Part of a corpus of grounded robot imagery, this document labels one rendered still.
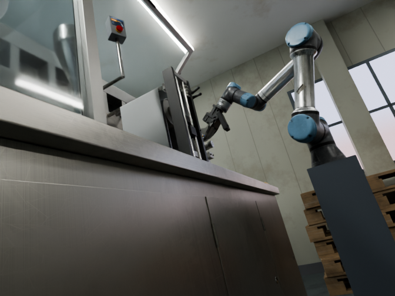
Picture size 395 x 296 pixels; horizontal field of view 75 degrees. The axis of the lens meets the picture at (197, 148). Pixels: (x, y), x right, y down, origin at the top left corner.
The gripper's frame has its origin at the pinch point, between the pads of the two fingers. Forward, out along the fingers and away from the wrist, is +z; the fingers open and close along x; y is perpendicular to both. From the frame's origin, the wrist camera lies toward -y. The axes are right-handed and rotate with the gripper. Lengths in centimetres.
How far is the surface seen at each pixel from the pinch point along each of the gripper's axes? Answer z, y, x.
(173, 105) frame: -6.2, -2.5, 44.1
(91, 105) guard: 3, -32, 100
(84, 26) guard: -9, -18, 100
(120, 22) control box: -26, 38, 56
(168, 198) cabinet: 11, -47, 87
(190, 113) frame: -7.3, -4.3, 33.0
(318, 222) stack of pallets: 14, -68, -149
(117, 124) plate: 17.5, 36.2, 29.0
